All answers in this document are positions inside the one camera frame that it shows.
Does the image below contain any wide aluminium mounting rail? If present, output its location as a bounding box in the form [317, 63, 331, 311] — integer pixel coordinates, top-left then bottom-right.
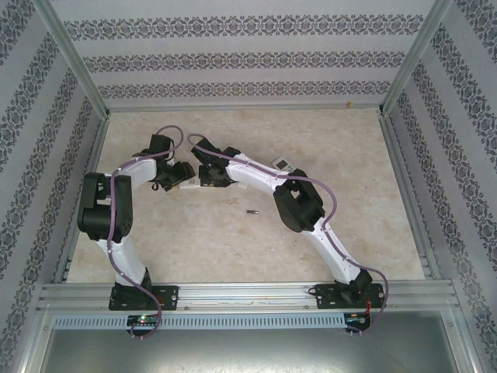
[36, 282, 461, 312]

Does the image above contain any aluminium frame rail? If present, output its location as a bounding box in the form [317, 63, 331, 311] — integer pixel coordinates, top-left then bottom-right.
[104, 103, 385, 114]
[378, 110, 442, 281]
[52, 114, 112, 284]

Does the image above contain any grey metal panel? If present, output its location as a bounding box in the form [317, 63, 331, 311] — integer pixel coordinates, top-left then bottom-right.
[23, 328, 478, 373]

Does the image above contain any aluminium frame post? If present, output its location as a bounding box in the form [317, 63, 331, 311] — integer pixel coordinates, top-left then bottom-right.
[381, 0, 456, 114]
[33, 0, 112, 120]

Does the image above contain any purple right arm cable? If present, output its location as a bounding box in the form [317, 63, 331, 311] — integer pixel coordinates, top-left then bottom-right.
[187, 133, 391, 338]

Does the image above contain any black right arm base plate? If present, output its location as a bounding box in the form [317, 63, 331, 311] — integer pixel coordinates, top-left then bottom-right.
[315, 282, 384, 311]

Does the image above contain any white remote with display buttons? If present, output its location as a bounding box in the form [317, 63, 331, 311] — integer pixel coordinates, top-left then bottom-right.
[270, 155, 297, 173]

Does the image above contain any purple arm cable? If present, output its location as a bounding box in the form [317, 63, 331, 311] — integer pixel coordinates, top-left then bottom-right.
[109, 124, 186, 341]
[187, 133, 391, 338]

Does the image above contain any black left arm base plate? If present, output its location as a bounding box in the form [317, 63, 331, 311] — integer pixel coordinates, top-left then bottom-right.
[109, 284, 180, 312]

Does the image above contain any grey slotted cable duct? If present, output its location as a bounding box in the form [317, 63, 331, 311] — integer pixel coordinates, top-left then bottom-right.
[52, 312, 347, 329]

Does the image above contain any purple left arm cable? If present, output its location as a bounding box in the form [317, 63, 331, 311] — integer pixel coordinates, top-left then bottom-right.
[109, 124, 186, 341]

